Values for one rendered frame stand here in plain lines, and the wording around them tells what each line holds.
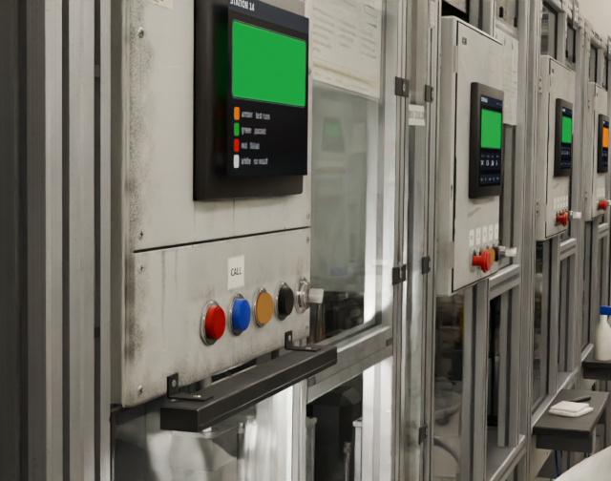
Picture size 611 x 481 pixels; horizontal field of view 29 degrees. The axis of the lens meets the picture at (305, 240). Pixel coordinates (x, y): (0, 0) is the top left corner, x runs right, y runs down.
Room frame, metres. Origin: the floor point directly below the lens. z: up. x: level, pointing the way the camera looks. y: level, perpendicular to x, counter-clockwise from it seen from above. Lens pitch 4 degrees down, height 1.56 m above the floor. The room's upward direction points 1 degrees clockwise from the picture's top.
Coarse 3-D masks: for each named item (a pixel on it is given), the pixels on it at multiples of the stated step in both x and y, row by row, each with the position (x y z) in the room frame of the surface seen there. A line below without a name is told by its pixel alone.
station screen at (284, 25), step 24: (240, 0) 1.06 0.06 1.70; (264, 24) 1.12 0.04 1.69; (288, 24) 1.18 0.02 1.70; (240, 96) 1.06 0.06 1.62; (240, 120) 1.06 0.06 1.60; (264, 120) 1.12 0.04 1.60; (288, 120) 1.18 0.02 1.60; (240, 144) 1.06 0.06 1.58; (264, 144) 1.12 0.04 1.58; (288, 144) 1.18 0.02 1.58; (240, 168) 1.06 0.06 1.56; (264, 168) 1.12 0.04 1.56; (288, 168) 1.18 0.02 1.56
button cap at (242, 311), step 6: (240, 300) 1.11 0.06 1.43; (246, 300) 1.12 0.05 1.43; (240, 306) 1.10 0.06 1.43; (246, 306) 1.11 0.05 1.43; (234, 312) 1.10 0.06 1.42; (240, 312) 1.10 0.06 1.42; (246, 312) 1.11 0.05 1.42; (234, 318) 1.10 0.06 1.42; (240, 318) 1.10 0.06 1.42; (246, 318) 1.11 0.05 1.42; (234, 324) 1.10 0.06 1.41; (240, 324) 1.10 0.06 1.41; (246, 324) 1.12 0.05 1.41; (240, 330) 1.11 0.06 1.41
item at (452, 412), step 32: (448, 0) 2.08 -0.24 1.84; (480, 0) 2.34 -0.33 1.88; (512, 0) 2.68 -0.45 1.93; (512, 32) 2.65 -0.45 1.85; (512, 64) 2.66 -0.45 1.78; (512, 96) 2.66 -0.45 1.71; (512, 128) 2.67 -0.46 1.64; (512, 160) 2.72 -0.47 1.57; (512, 192) 2.73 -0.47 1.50; (448, 320) 2.12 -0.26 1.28; (448, 352) 2.13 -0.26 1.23; (448, 384) 2.13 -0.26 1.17; (448, 416) 2.14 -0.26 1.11; (448, 448) 2.14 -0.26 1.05; (448, 480) 2.15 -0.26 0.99
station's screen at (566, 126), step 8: (568, 112) 3.21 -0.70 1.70; (568, 120) 3.21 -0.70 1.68; (568, 128) 3.22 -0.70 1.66; (568, 136) 3.22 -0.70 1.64; (568, 144) 3.23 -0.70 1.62; (568, 152) 3.23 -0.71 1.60; (560, 160) 3.09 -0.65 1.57; (568, 160) 3.24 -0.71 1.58; (560, 168) 3.09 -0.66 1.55; (568, 168) 3.24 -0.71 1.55
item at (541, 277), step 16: (544, 16) 3.14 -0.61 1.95; (544, 32) 3.15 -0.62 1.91; (544, 48) 3.15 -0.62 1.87; (544, 256) 3.24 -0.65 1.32; (544, 272) 3.25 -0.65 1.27; (560, 272) 3.91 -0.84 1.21; (544, 288) 3.26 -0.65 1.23; (544, 304) 3.26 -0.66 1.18; (544, 320) 3.27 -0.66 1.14; (544, 336) 3.28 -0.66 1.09; (544, 352) 3.28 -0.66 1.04; (544, 368) 3.29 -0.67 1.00; (544, 384) 3.30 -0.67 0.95
